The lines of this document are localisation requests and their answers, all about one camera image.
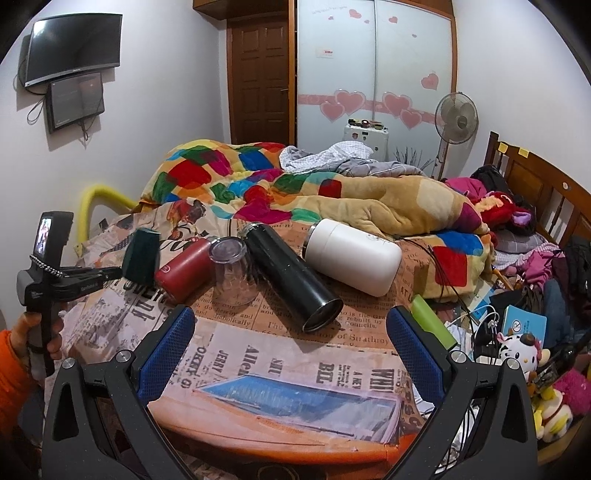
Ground dark green cup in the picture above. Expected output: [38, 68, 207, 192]
[122, 228, 160, 287]

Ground yellow foam bed rail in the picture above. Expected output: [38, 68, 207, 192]
[77, 184, 138, 243]

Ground white appliance with bottles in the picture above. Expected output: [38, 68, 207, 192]
[342, 118, 390, 162]

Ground standing electric fan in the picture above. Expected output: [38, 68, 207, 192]
[432, 92, 479, 180]

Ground orange sleeve forearm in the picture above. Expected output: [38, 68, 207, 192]
[0, 330, 36, 440]

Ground small wall monitor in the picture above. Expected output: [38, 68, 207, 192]
[46, 72, 105, 134]

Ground grey striped clothes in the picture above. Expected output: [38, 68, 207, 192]
[280, 141, 424, 178]

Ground green rectangular box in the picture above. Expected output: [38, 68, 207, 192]
[411, 295, 458, 351]

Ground brown wooden door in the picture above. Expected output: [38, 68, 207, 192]
[226, 12, 294, 145]

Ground wooden bed headboard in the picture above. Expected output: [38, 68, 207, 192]
[485, 132, 590, 246]

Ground frosted wardrobe with hearts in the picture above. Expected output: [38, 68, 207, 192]
[294, 1, 457, 163]

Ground left hand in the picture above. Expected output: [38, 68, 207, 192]
[10, 312, 64, 368]

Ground colourful patchwork blanket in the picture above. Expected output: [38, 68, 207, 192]
[140, 139, 494, 301]

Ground blue card box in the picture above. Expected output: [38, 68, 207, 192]
[501, 305, 547, 344]

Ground wall mounted television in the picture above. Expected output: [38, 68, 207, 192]
[19, 13, 123, 88]

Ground white cat plush toy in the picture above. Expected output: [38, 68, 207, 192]
[497, 333, 550, 382]

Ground black thermos bottle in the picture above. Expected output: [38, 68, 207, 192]
[239, 222, 344, 333]

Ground white thermos bottle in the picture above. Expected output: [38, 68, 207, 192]
[301, 219, 402, 297]

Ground clear glass cup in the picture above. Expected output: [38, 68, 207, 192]
[208, 236, 259, 307]

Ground red bottle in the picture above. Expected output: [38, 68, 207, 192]
[154, 238, 213, 303]

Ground yellow white plush toy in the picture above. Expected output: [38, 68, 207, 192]
[532, 387, 574, 444]

